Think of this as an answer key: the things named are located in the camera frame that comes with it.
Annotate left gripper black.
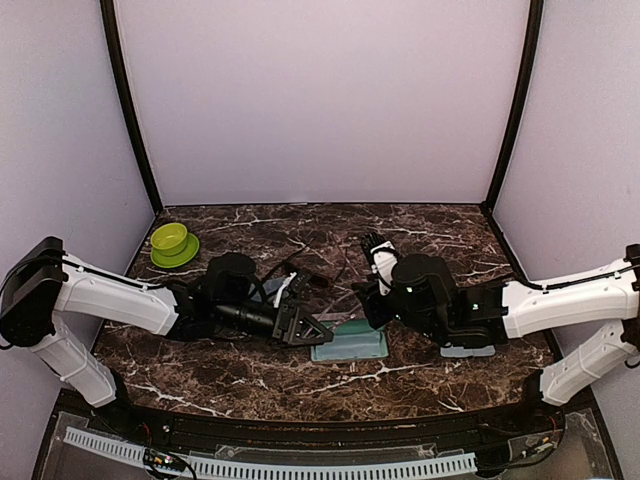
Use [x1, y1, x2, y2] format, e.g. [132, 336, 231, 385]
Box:
[215, 299, 334, 350]

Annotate beige glasses case teal lining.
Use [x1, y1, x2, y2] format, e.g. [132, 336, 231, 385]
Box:
[310, 318, 389, 363]

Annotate pink transparent sunglasses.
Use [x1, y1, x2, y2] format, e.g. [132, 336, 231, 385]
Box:
[315, 306, 363, 328]

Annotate light blue cleaning cloth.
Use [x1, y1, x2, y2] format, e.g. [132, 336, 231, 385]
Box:
[325, 329, 381, 359]

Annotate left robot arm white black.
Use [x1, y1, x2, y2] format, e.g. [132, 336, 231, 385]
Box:
[1, 237, 334, 436]

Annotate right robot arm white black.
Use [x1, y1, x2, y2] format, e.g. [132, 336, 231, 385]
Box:
[353, 233, 639, 434]

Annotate brown sunglasses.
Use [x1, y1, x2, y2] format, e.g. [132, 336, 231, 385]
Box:
[262, 237, 347, 289]

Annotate blue-grey glasses case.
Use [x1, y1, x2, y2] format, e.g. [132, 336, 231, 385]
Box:
[264, 276, 290, 299]

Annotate folded light blue cloth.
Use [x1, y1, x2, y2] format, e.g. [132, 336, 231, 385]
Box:
[440, 345, 496, 359]

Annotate green plate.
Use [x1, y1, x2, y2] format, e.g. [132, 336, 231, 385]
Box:
[150, 233, 200, 269]

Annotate green bowl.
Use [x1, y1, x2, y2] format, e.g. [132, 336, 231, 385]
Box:
[150, 222, 189, 257]

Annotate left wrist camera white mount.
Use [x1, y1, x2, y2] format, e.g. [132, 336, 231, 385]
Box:
[272, 269, 312, 308]

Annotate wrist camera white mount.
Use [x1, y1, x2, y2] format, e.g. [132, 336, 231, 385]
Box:
[272, 269, 312, 308]
[360, 232, 400, 296]

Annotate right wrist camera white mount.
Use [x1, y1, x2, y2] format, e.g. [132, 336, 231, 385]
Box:
[360, 232, 400, 296]

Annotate white slotted cable duct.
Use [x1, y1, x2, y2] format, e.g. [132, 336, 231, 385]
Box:
[63, 427, 478, 479]

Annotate black front rail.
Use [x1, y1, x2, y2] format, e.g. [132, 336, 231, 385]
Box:
[90, 402, 566, 450]

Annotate right black frame post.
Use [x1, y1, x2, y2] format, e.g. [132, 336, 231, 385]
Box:
[480, 0, 545, 217]

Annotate black frame post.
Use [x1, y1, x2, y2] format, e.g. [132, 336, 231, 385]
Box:
[480, 0, 545, 217]
[99, 0, 164, 215]

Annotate left black frame post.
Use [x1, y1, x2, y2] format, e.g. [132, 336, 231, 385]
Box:
[99, 0, 164, 215]

